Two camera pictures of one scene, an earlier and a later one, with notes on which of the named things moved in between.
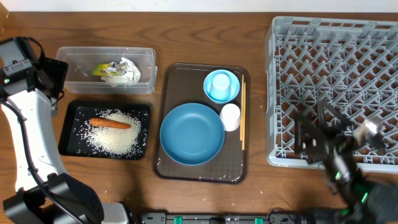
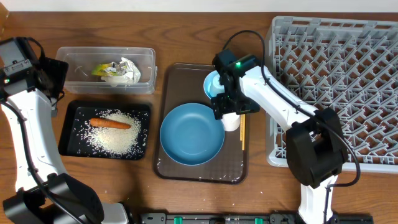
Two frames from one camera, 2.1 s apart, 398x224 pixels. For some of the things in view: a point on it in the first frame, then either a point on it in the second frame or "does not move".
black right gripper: [325, 151] -> [220, 106]
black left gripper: [57, 68] does not move
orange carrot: [107, 122] does not move
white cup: [230, 116] does not move
